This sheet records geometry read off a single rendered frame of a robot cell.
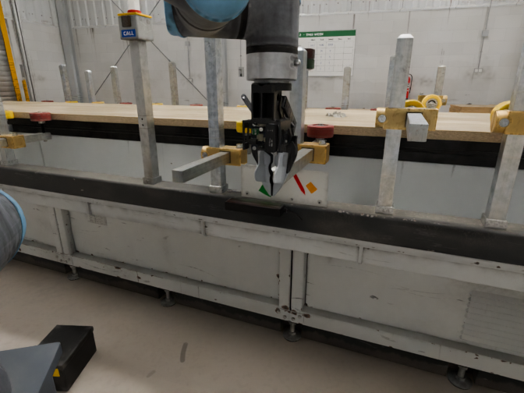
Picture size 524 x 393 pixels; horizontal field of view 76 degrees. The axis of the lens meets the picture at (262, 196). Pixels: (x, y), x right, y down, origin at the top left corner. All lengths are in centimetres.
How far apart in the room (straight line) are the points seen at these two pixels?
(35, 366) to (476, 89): 815
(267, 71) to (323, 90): 747
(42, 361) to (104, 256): 128
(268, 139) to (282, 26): 18
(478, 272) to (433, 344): 45
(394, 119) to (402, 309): 74
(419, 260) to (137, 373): 107
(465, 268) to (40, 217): 199
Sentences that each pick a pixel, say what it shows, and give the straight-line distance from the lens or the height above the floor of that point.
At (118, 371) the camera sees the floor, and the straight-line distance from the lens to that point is 152.
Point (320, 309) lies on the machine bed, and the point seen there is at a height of 17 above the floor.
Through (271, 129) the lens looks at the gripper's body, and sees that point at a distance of 58.
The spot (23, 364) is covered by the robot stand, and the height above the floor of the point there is 60.
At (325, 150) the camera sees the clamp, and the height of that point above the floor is 86.
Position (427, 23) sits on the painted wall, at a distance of 816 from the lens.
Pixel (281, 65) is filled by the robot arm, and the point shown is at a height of 105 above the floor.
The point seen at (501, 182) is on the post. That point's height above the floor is 81.
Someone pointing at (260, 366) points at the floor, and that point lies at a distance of 144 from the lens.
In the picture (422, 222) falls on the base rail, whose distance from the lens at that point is 93.
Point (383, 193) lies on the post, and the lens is 93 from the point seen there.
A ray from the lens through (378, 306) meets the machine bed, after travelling 138.
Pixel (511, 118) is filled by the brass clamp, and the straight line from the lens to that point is 91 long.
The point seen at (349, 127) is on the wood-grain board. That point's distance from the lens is 111.
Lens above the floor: 102
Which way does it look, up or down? 18 degrees down
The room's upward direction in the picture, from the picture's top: straight up
